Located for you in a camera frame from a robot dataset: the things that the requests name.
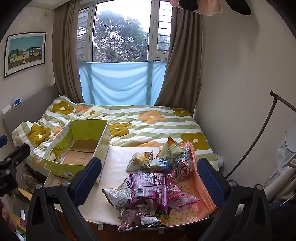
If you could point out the pink snack packet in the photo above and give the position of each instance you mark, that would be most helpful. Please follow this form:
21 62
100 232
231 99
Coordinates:
180 197

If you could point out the yellow-green cardboard box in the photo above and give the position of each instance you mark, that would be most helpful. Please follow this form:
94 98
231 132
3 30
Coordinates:
90 129

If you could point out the orange patterned cloth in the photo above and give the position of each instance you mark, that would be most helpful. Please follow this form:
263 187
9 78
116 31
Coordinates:
196 204

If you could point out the grey-green potato chips bag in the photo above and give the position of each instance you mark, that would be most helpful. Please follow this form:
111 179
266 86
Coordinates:
140 160
172 150

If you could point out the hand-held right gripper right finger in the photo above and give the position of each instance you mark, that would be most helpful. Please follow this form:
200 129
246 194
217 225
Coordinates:
210 180

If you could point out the red white snack packet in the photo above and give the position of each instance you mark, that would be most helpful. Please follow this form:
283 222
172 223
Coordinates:
185 165

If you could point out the dark green snack packet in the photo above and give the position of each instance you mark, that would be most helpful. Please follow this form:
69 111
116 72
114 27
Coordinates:
163 214

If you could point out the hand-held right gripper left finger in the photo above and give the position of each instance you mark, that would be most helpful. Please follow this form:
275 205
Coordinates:
89 178

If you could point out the purple snack packet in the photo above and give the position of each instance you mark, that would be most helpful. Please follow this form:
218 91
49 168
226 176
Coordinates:
148 190

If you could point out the white grey snack packet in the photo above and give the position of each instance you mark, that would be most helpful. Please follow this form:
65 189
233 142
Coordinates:
118 195

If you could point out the blue white snack packet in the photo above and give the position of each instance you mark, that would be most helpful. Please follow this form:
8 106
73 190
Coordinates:
161 165

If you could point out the black stand pole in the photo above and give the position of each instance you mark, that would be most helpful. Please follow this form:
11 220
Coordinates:
272 94

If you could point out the white framed window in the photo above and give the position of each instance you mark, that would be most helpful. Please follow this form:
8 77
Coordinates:
120 34

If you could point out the white wall switch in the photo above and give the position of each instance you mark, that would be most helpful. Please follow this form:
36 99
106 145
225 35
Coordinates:
6 109

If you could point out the dark hanging cloth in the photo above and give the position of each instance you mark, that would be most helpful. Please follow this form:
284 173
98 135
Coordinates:
240 7

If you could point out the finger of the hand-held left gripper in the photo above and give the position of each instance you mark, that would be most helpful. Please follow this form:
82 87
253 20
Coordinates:
2 140
18 151

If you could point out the grey headboard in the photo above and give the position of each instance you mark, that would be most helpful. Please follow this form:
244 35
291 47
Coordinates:
30 109

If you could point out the pink hanging cloth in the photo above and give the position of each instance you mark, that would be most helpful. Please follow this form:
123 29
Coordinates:
208 10

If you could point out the brown curtain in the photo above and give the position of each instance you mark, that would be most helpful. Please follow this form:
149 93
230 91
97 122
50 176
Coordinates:
182 76
66 58

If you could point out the light blue cloth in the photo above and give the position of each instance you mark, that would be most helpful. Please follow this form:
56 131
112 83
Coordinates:
120 83

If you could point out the framed wall picture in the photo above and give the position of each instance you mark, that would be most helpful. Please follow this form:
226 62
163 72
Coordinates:
25 53

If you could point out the mauve snack packet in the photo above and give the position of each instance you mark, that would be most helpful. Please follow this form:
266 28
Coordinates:
129 221

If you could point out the silver blue snack packet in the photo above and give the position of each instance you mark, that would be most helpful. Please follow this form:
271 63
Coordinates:
150 221

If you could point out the floral striped blanket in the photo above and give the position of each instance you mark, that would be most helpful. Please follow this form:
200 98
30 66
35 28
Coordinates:
148 129

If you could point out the white towel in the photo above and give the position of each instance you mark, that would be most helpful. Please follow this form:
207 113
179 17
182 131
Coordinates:
115 166

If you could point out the small blue item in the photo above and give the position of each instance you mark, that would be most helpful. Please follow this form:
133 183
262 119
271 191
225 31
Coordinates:
16 102

